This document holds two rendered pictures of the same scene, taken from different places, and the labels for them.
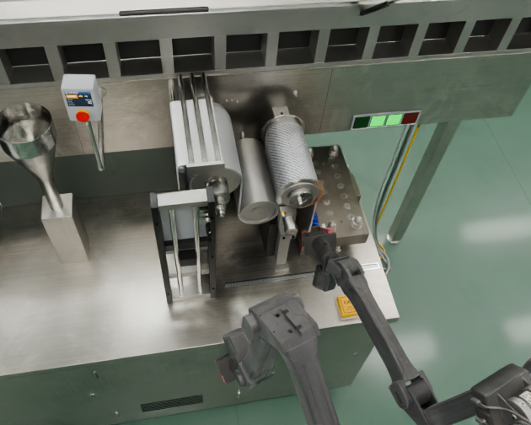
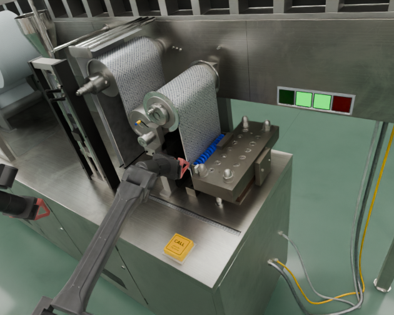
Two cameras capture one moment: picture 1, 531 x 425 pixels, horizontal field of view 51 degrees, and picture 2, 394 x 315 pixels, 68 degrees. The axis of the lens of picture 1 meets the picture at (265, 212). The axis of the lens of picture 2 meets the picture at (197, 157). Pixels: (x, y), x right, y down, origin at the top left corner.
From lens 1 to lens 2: 138 cm
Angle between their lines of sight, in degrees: 41
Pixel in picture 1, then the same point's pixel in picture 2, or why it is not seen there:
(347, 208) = (234, 166)
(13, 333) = (27, 157)
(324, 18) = not seen: outside the picture
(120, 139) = not seen: hidden behind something
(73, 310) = (55, 160)
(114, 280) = not seen: hidden behind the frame
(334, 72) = (248, 27)
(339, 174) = (256, 142)
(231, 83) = (172, 30)
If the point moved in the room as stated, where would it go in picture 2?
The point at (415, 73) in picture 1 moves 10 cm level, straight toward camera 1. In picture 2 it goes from (338, 39) to (309, 48)
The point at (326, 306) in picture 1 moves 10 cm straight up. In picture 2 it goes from (164, 237) to (157, 218)
